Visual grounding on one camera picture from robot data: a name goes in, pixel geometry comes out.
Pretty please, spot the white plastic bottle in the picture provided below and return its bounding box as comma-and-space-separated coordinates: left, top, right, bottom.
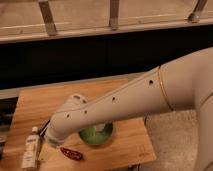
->
22, 126, 40, 170

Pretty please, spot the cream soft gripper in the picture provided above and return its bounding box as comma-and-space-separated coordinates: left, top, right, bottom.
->
39, 143, 57, 162

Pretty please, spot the white ceramic cup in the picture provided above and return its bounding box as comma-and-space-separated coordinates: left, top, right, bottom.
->
94, 124, 106, 132

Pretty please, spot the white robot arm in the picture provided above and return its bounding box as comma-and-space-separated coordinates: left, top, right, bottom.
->
44, 47, 213, 171

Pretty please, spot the left metal railing post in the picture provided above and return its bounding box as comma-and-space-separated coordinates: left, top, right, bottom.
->
38, 0, 57, 36

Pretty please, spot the middle metal railing post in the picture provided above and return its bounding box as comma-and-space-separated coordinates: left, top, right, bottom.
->
109, 0, 119, 30

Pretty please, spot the red chili pepper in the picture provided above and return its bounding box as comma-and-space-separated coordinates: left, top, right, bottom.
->
60, 147, 83, 161

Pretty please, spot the metal railing post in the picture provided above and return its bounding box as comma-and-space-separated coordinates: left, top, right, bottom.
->
188, 0, 208, 23
38, 0, 57, 36
109, 0, 119, 30

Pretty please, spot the right metal railing post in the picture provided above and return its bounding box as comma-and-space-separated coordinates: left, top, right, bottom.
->
188, 0, 208, 23

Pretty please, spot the black striped box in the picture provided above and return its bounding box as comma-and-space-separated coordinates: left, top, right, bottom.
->
39, 120, 50, 137

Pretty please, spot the green plate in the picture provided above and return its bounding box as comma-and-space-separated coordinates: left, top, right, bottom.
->
79, 123, 113, 146

